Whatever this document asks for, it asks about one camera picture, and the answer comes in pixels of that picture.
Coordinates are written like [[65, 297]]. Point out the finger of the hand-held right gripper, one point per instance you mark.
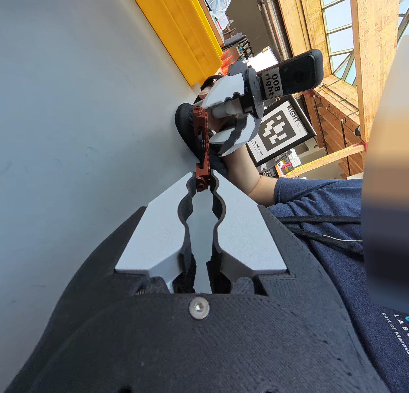
[[227, 87], [246, 134]]

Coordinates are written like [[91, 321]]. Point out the yellow plastic bin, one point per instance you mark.
[[179, 25]]

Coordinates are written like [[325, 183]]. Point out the person in blue shirt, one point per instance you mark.
[[319, 196]]

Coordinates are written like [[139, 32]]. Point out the person's right forearm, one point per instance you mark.
[[246, 172]]

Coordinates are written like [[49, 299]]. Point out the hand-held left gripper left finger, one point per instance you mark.
[[153, 236]]

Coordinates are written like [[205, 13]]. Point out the person's right hand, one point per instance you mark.
[[219, 123]]

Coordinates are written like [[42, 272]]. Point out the black framed marker sign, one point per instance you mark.
[[278, 127]]

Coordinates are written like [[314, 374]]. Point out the grey desk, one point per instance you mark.
[[80, 127]]

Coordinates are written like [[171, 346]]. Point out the metal ventilation duct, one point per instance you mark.
[[271, 15]]

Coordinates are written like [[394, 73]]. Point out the black quilted wrist rest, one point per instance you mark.
[[185, 127]]

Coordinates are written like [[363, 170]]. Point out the brown brick assembly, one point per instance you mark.
[[202, 175]]

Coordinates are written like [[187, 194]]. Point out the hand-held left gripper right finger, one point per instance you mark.
[[249, 239]]

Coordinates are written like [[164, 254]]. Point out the wooden roof beam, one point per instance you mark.
[[374, 47]]

